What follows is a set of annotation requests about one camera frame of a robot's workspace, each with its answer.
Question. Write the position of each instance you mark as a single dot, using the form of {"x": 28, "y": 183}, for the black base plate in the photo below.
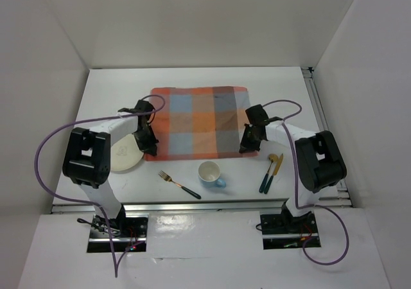
{"x": 131, "y": 237}
{"x": 281, "y": 231}

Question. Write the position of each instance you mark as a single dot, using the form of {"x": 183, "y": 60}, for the aluminium right side rail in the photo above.
{"x": 313, "y": 118}

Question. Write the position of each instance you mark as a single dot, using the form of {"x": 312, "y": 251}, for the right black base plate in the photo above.
{"x": 281, "y": 231}

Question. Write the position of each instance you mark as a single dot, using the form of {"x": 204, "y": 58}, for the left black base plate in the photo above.
{"x": 131, "y": 237}

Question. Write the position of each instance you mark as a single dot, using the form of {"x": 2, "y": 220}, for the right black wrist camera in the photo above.
{"x": 257, "y": 116}

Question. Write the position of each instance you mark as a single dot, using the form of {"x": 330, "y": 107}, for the checkered orange blue cloth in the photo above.
{"x": 198, "y": 123}

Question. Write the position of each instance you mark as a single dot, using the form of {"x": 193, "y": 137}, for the gold spoon green handle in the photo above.
{"x": 272, "y": 158}

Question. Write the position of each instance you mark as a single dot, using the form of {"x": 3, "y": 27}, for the cream round plate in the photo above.
{"x": 125, "y": 154}

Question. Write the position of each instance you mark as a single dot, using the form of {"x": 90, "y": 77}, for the aluminium rail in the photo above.
{"x": 313, "y": 118}
{"x": 204, "y": 206}

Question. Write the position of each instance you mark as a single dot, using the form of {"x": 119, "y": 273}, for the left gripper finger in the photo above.
{"x": 141, "y": 142}
{"x": 150, "y": 149}

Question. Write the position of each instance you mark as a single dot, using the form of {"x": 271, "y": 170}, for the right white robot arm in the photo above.
{"x": 317, "y": 164}

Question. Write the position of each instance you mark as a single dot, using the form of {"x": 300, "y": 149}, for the aluminium front rail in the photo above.
{"x": 204, "y": 206}

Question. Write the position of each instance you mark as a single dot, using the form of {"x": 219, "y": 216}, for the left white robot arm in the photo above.
{"x": 87, "y": 159}

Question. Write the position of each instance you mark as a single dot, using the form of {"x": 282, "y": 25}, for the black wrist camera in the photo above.
{"x": 143, "y": 106}
{"x": 257, "y": 116}

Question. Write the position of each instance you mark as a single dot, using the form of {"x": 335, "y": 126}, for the light blue mug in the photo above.
{"x": 209, "y": 175}

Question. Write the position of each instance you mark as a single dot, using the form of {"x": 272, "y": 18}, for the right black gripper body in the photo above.
{"x": 250, "y": 133}

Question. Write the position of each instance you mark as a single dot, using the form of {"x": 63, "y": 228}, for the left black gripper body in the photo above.
{"x": 148, "y": 134}

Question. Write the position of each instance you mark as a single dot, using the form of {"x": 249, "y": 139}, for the gold knife green handle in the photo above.
{"x": 273, "y": 172}

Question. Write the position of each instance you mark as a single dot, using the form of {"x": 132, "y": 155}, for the gold fork green handle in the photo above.
{"x": 167, "y": 178}

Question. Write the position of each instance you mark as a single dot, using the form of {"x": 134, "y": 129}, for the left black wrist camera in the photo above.
{"x": 143, "y": 106}

